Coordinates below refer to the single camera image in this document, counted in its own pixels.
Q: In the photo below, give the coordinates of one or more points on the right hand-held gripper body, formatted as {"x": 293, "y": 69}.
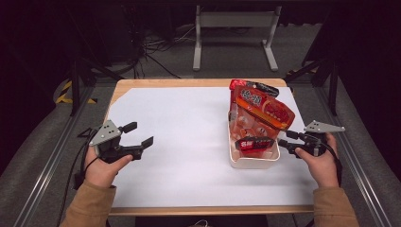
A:
{"x": 315, "y": 142}

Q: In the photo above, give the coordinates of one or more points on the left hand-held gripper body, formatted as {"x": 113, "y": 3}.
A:
{"x": 108, "y": 143}

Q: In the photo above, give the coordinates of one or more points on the small red black packet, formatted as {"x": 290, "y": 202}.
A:
{"x": 253, "y": 145}

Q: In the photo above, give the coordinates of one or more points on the white divided plastic box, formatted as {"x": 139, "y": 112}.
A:
{"x": 252, "y": 161}

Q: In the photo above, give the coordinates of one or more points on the orange sauce packet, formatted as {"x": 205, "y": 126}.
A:
{"x": 261, "y": 113}

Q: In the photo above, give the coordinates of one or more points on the large red black packet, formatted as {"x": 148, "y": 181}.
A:
{"x": 252, "y": 84}

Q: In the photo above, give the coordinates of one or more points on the person's right hand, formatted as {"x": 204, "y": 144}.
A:
{"x": 321, "y": 168}

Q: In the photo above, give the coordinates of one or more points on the person's left hand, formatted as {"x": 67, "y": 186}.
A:
{"x": 102, "y": 171}

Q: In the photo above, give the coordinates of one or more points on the white paper sheet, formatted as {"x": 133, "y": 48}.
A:
{"x": 183, "y": 126}

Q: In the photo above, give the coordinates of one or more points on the black tripod stand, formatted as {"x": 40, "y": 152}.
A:
{"x": 75, "y": 78}
{"x": 332, "y": 78}

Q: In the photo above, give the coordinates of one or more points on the yellow black striped tape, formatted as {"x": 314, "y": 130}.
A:
{"x": 64, "y": 94}

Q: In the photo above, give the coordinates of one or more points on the aluminium rail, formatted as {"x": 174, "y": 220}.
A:
{"x": 50, "y": 164}
{"x": 356, "y": 164}

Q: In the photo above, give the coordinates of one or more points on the white metal stand frame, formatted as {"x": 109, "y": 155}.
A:
{"x": 235, "y": 19}

